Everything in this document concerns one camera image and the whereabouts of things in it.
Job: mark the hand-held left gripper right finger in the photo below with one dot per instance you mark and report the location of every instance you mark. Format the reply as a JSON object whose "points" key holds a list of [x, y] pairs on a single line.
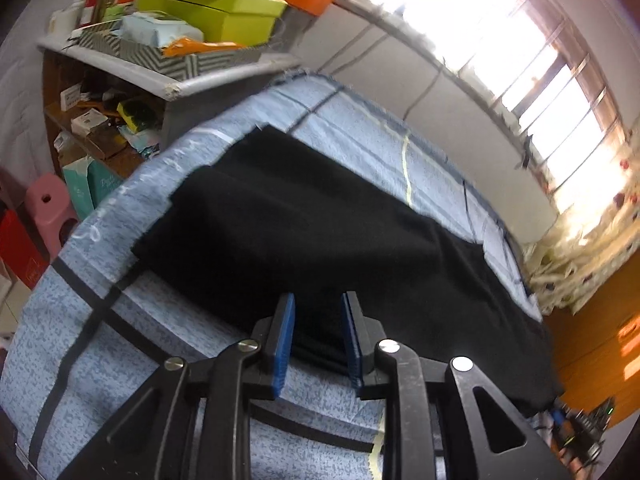
{"points": [[351, 345]]}

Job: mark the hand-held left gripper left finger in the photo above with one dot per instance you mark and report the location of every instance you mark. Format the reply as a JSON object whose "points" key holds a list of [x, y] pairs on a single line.
{"points": [[284, 340]]}

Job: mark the black pants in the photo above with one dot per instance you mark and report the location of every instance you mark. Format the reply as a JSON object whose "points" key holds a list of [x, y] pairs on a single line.
{"points": [[300, 220]]}

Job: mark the blue patterned bed sheet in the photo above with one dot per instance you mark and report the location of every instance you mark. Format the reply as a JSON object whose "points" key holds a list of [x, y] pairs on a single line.
{"points": [[150, 360]]}

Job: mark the orange wooden cabinet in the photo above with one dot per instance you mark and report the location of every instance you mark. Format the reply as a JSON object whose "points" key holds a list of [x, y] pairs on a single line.
{"points": [[590, 340]]}

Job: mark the teal cardboard box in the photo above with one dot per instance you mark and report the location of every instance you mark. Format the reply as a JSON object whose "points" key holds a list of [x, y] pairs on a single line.
{"points": [[77, 187]]}

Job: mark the black window hook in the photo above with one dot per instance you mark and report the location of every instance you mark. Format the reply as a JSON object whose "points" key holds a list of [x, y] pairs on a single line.
{"points": [[526, 155]]}

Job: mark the floral curtain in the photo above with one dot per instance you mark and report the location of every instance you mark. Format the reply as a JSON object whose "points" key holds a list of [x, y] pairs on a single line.
{"points": [[600, 240]]}

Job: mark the yellow and black object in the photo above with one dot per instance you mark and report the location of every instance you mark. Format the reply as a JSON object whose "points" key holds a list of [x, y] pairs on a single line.
{"points": [[134, 112]]}

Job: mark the pink plastic stool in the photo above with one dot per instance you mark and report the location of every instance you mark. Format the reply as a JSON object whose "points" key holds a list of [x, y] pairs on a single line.
{"points": [[45, 200]]}

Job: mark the red box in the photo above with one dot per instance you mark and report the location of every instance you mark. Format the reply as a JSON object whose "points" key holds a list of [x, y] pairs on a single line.
{"points": [[20, 250]]}

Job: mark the grey striped tray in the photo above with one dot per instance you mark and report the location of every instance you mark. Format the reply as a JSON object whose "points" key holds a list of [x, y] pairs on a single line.
{"points": [[200, 62]]}

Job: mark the flat white box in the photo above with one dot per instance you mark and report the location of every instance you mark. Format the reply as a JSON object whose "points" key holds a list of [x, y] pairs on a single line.
{"points": [[89, 122]]}

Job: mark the white shelf unit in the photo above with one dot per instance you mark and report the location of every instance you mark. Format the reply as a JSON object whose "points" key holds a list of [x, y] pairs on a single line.
{"points": [[150, 77]]}

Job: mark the small white box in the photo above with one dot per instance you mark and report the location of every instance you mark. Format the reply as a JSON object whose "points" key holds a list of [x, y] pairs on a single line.
{"points": [[70, 96]]}

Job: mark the light blue wipes pack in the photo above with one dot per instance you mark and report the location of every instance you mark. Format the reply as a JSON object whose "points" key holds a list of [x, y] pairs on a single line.
{"points": [[155, 30]]}

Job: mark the barred window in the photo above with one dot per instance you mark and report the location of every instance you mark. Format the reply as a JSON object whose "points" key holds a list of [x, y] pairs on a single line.
{"points": [[500, 35]]}

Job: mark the white bottle red label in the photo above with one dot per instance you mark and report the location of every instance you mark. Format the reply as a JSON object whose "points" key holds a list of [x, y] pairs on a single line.
{"points": [[90, 2]]}

